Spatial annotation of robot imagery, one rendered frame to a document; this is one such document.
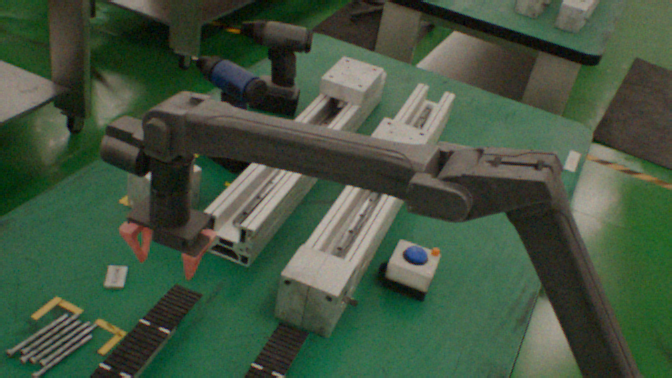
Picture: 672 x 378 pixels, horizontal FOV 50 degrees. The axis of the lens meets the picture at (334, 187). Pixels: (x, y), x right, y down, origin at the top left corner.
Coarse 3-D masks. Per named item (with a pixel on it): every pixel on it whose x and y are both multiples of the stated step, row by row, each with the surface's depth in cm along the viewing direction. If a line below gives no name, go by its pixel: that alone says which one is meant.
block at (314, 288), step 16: (304, 256) 119; (320, 256) 120; (288, 272) 115; (304, 272) 116; (320, 272) 116; (336, 272) 117; (352, 272) 118; (288, 288) 115; (304, 288) 114; (320, 288) 113; (336, 288) 114; (288, 304) 117; (304, 304) 116; (320, 304) 114; (336, 304) 114; (352, 304) 118; (288, 320) 119; (304, 320) 117; (320, 320) 116; (336, 320) 119
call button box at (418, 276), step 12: (396, 252) 130; (384, 264) 133; (396, 264) 127; (408, 264) 128; (420, 264) 128; (432, 264) 129; (396, 276) 128; (408, 276) 127; (420, 276) 126; (432, 276) 133; (396, 288) 129; (408, 288) 128; (420, 288) 127; (420, 300) 129
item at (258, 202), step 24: (384, 72) 189; (312, 120) 163; (336, 120) 162; (360, 120) 177; (264, 168) 142; (240, 192) 133; (264, 192) 139; (288, 192) 137; (216, 216) 126; (240, 216) 131; (264, 216) 128; (216, 240) 128; (240, 240) 126; (264, 240) 132
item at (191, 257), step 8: (152, 232) 99; (160, 232) 98; (200, 232) 102; (208, 232) 104; (216, 232) 104; (152, 240) 100; (160, 240) 99; (168, 240) 99; (176, 240) 98; (200, 240) 101; (208, 240) 101; (176, 248) 99; (184, 248) 99; (192, 248) 99; (200, 248) 99; (184, 256) 99; (192, 256) 99; (200, 256) 104; (184, 264) 101; (192, 264) 100; (192, 272) 104
